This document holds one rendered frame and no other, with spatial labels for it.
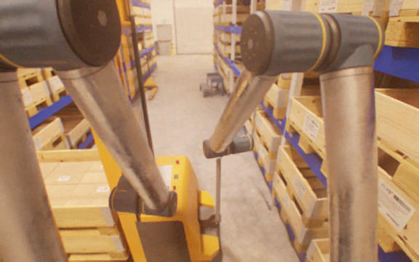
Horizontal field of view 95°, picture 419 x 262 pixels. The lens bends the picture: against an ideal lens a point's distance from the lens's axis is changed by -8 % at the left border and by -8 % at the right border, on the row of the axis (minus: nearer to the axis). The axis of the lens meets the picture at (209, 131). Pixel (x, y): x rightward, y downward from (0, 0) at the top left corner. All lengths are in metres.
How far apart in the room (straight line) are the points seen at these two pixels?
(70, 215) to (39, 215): 1.29
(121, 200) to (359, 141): 0.85
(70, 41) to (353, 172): 0.67
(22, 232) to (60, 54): 0.41
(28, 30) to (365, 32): 0.68
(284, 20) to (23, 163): 0.63
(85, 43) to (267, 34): 0.33
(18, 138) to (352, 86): 0.77
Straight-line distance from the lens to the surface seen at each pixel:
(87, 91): 0.43
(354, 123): 0.64
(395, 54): 1.33
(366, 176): 0.68
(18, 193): 0.59
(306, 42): 0.53
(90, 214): 1.84
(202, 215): 2.24
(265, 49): 0.48
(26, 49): 0.40
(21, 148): 0.57
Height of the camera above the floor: 2.15
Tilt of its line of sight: 28 degrees down
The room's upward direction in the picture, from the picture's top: straight up
